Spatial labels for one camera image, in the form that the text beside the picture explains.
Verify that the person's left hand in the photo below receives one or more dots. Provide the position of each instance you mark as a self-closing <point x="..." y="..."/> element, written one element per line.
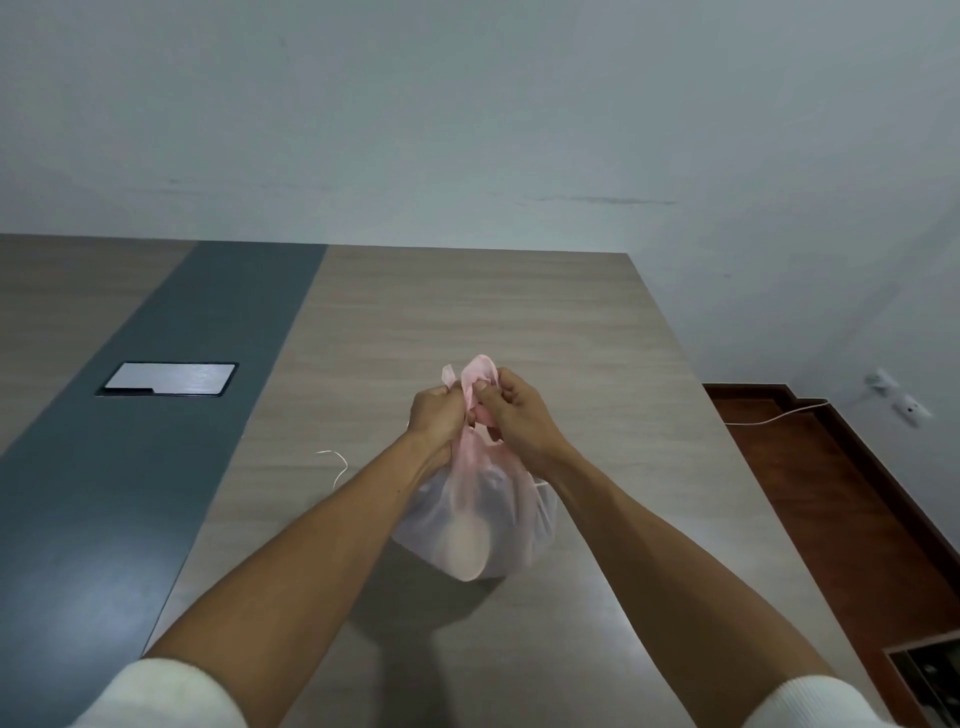
<point x="439" y="420"/>

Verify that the person's right hand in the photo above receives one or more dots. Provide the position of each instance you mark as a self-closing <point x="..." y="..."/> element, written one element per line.
<point x="525" y="427"/>

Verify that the pink plastic bag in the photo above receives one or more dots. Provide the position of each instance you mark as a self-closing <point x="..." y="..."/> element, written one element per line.
<point x="517" y="517"/>

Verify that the pile of grey paper cups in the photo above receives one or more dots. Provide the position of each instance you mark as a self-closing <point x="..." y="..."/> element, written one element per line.
<point x="469" y="544"/>

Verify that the person's left forearm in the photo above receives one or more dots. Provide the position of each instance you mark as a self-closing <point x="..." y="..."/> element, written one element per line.
<point x="300" y="570"/>

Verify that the person's right forearm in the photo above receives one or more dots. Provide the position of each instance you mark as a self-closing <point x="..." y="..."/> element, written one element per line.
<point x="675" y="585"/>

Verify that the wooden table with grey strip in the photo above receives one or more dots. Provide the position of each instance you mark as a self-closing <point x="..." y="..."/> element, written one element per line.
<point x="450" y="315"/>

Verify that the smartphone on table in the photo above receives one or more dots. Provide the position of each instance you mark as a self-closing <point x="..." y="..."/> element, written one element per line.
<point x="169" y="379"/>

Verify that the white left sleeve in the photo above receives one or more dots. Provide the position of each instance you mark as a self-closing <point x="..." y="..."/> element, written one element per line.
<point x="165" y="697"/>

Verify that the white sleeve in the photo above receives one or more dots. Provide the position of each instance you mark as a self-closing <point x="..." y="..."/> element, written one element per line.
<point x="825" y="705"/>
<point x="165" y="697"/>

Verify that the white right sleeve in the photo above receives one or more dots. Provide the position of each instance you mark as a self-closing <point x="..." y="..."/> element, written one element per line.
<point x="825" y="705"/>

